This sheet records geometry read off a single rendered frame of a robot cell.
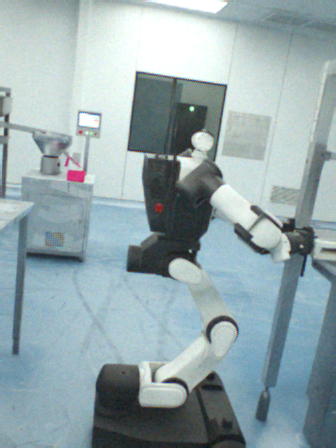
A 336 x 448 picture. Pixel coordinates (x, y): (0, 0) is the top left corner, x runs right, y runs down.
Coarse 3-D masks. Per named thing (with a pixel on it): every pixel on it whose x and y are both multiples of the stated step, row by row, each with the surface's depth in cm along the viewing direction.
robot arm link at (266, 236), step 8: (256, 224) 145; (264, 224) 144; (272, 224) 144; (256, 232) 144; (264, 232) 144; (272, 232) 144; (256, 240) 144; (264, 240) 145; (272, 240) 146; (280, 240) 150; (256, 248) 145; (264, 248) 146; (272, 248) 150; (280, 248) 159
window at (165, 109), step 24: (144, 72) 654; (144, 96) 663; (168, 96) 667; (192, 96) 672; (216, 96) 676; (144, 120) 671; (168, 120) 676; (192, 120) 680; (216, 120) 685; (144, 144) 680; (192, 144) 689; (216, 144) 694
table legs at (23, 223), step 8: (24, 216) 239; (24, 224) 240; (24, 232) 241; (24, 240) 243; (24, 248) 244; (24, 256) 245; (16, 264) 246; (24, 264) 247; (16, 272) 247; (24, 272) 249; (16, 280) 248; (16, 288) 249; (16, 296) 250; (16, 304) 251; (16, 312) 252; (16, 320) 253; (16, 328) 255; (16, 336) 256; (16, 344) 257; (16, 352) 258
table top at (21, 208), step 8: (0, 200) 238; (8, 200) 240; (16, 200) 242; (0, 208) 221; (8, 208) 223; (16, 208) 226; (24, 208) 228; (32, 208) 241; (0, 216) 207; (8, 216) 209; (16, 216) 211; (0, 224) 194; (8, 224) 199; (0, 232) 188
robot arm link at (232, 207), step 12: (216, 192) 149; (228, 192) 148; (216, 204) 150; (228, 204) 146; (240, 204) 145; (228, 216) 147; (240, 216) 144; (252, 216) 143; (264, 216) 147; (240, 228) 145
